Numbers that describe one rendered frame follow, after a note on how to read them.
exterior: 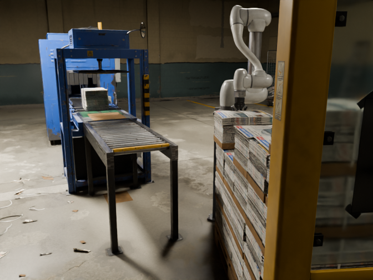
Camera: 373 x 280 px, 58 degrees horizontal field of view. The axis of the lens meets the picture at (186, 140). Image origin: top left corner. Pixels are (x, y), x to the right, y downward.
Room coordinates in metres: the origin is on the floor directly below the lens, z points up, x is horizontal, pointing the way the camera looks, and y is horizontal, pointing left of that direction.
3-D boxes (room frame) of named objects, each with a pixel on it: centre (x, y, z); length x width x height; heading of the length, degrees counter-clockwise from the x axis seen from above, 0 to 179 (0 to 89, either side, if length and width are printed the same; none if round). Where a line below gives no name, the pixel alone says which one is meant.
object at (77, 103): (4.99, 1.45, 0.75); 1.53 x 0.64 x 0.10; 24
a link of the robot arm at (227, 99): (2.89, -0.38, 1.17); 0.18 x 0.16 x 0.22; 91
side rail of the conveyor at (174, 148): (3.12, 0.35, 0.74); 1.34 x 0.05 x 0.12; 24
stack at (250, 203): (1.94, -0.47, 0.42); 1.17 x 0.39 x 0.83; 5
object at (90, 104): (4.47, 1.22, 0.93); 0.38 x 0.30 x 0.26; 24
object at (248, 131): (1.81, -0.47, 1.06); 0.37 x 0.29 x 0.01; 97
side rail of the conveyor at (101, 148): (2.91, 0.82, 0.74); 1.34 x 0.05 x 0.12; 24
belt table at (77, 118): (3.95, 0.99, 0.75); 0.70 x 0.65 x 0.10; 24
